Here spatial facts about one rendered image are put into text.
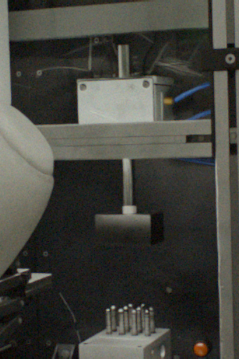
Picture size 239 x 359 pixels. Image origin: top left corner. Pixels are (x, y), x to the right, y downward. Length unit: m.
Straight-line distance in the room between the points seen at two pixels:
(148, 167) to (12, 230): 0.93
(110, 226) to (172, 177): 0.26
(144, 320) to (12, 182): 0.73
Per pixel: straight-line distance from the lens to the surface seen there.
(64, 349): 1.69
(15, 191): 0.67
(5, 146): 0.66
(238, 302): 1.13
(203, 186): 1.57
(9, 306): 1.01
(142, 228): 1.34
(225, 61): 1.11
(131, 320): 1.42
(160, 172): 1.59
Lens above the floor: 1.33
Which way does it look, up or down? 3 degrees down
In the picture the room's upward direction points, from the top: 2 degrees counter-clockwise
